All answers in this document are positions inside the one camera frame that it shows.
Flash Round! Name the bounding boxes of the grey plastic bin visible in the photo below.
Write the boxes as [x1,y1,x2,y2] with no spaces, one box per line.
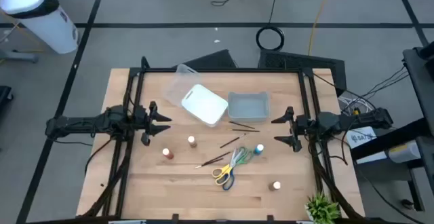
[227,91,271,124]

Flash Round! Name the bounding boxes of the white trash can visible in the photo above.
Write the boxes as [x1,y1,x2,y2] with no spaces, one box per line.
[0,0,80,55]

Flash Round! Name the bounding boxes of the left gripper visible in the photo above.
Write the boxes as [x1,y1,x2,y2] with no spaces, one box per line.
[134,100,173,147]

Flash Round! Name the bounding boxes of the white container yellow label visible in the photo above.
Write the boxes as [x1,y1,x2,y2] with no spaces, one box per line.
[387,140,422,164]

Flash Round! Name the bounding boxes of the black coiled cable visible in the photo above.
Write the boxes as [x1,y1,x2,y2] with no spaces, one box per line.
[255,0,285,52]

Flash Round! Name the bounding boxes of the black equipment cart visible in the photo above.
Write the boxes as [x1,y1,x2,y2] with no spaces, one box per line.
[350,40,434,213]

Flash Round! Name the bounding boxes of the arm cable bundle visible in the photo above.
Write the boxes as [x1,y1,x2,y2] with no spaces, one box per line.
[82,137,134,218]
[306,141,366,222]

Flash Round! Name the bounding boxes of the white label sign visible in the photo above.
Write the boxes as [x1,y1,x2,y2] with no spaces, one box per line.
[345,125,378,149]

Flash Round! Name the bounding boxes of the yellow-handled scissors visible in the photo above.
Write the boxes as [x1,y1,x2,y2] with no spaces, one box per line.
[211,148,239,187]

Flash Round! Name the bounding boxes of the white cable bundle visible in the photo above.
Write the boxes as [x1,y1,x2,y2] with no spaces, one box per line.
[337,94,376,116]

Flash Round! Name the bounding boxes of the green-handled scissors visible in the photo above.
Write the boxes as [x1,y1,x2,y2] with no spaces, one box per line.
[233,145,255,166]

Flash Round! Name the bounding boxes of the black cable bunch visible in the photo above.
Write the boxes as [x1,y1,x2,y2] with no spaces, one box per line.
[340,65,410,115]

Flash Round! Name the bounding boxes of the small green potted plant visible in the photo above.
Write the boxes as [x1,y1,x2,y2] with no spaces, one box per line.
[304,192,342,224]

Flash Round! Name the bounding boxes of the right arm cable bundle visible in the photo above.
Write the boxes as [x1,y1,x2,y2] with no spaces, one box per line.
[306,141,366,222]

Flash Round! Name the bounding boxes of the yellow hanging cable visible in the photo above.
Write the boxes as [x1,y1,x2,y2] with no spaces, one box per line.
[307,0,336,56]

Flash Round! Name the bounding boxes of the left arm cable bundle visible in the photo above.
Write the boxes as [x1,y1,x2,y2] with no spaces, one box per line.
[82,137,134,218]

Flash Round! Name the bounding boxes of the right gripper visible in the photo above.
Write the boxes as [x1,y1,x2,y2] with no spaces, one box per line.
[270,106,318,153]

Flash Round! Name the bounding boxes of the blue-handled scissors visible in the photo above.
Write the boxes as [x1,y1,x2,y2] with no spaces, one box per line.
[222,148,245,191]

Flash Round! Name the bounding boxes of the clear plastic bin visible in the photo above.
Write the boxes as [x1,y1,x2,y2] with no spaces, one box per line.
[163,63,201,107]

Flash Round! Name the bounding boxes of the black aluminium table frame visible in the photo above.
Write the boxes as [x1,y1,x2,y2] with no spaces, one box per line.
[101,56,366,224]

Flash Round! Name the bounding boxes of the black floor object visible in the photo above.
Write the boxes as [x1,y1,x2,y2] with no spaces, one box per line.
[0,85,15,111]

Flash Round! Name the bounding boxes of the white plastic bin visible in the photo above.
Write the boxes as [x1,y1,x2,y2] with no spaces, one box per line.
[180,83,229,128]

